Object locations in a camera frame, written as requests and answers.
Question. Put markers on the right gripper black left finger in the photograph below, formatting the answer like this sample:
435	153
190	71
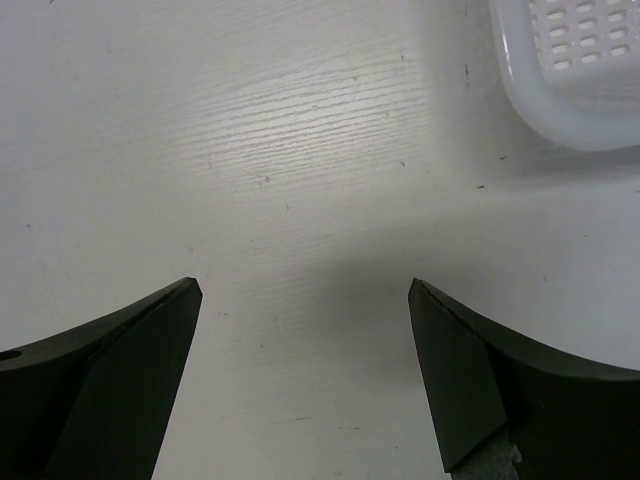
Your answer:
94	402

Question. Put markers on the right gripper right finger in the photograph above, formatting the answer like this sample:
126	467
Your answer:
505	406

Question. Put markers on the white plastic basket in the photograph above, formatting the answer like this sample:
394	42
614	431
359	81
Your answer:
571	69

